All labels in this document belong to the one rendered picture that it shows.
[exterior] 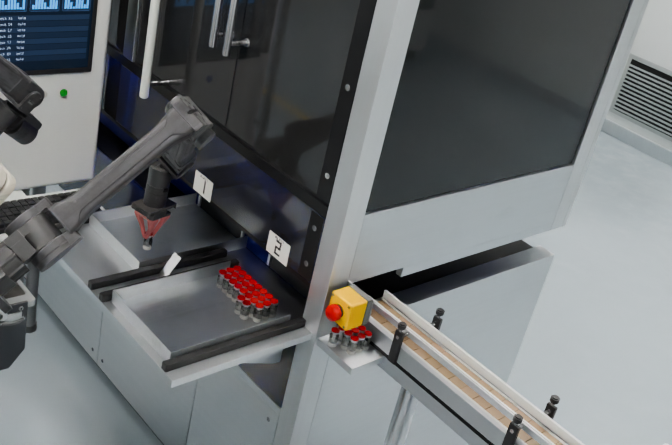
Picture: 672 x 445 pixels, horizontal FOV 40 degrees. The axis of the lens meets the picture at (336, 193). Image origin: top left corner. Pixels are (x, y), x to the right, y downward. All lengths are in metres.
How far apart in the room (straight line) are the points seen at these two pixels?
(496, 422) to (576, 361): 2.11
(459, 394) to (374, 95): 0.70
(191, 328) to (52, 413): 1.15
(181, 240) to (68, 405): 0.97
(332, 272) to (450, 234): 0.42
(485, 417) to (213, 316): 0.68
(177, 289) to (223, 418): 0.52
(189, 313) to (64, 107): 0.83
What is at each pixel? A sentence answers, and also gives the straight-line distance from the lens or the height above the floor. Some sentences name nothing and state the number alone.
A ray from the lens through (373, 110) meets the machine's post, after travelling 1.97.
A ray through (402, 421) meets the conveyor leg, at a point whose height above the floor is 0.72.
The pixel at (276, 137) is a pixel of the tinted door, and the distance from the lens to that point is 2.24.
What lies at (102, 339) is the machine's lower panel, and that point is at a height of 0.21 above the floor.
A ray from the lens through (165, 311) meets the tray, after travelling 2.24.
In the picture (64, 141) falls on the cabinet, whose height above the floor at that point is 0.95.
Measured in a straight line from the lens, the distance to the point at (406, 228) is 2.27.
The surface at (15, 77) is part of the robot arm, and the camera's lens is 2.06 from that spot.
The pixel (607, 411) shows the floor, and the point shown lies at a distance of 3.96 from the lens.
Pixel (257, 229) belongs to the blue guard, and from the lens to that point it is 2.35.
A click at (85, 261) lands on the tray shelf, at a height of 0.88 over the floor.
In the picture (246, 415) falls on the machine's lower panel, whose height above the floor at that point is 0.48.
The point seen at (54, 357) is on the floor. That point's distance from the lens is 3.49.
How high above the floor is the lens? 2.18
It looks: 26 degrees down
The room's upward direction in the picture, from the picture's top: 13 degrees clockwise
